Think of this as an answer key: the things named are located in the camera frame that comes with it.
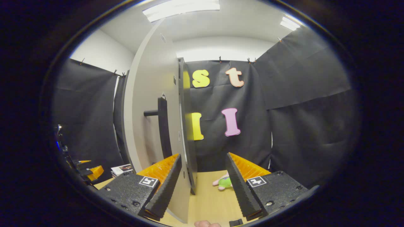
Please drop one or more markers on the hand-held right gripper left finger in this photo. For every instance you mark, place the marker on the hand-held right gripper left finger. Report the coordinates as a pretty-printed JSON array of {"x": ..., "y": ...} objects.
[{"x": 169, "y": 189}]

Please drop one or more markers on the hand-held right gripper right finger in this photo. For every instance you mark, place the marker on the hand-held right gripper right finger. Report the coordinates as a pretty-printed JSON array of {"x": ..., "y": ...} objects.
[{"x": 241, "y": 189}]

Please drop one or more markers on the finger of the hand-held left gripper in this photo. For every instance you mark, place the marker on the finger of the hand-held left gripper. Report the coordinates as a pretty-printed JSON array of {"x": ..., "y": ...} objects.
[
  {"x": 82, "y": 163},
  {"x": 94, "y": 173}
]

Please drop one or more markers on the beige cabinet door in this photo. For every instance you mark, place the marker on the beige cabinet door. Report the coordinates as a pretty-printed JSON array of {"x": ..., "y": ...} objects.
[{"x": 148, "y": 69}]

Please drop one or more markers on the pink and green plush toy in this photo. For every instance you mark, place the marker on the pink and green plush toy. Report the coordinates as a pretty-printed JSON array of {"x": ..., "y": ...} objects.
[{"x": 224, "y": 182}]

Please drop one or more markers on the stack of books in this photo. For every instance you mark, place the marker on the stack of books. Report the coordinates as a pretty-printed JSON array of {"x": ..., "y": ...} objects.
[{"x": 122, "y": 169}]

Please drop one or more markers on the black backdrop cloth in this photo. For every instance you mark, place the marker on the black backdrop cloth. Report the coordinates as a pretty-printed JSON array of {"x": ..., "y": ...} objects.
[{"x": 309, "y": 126}]

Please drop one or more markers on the small ceiling light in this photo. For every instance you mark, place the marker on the small ceiling light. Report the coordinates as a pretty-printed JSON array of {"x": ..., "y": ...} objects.
[{"x": 291, "y": 23}]

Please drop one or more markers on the long ceiling light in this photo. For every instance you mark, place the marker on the long ceiling light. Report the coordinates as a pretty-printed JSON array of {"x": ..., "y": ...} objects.
[{"x": 180, "y": 9}]

